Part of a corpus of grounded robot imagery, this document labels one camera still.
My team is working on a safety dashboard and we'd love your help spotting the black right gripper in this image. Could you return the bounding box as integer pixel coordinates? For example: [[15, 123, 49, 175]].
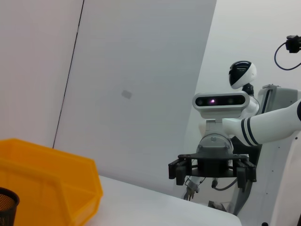
[[168, 119, 257, 189]]

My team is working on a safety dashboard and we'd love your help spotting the black mesh pen holder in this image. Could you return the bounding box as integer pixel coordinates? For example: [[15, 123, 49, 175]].
[[0, 187, 20, 226]]

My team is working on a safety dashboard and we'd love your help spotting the dark grey box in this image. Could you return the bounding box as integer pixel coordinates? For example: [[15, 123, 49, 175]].
[[208, 200, 228, 212]]

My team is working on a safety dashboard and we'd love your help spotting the white humanoid robot on stand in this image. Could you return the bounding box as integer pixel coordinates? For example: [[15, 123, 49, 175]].
[[183, 60, 301, 226]]

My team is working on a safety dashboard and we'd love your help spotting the yellow plastic storage bin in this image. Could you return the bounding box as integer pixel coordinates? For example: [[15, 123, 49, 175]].
[[0, 138, 103, 226]]

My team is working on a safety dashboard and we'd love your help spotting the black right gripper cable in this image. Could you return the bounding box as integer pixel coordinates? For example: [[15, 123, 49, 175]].
[[211, 177, 238, 191]]

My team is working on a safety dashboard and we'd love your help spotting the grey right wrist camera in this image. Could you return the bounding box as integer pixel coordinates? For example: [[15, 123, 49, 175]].
[[192, 91, 250, 119]]

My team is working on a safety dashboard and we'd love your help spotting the black looped camera cable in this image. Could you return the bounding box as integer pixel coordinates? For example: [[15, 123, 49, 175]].
[[274, 41, 301, 71]]

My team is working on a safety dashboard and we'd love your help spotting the small black mounted camera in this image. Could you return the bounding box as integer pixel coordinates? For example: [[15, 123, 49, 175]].
[[285, 34, 301, 54]]

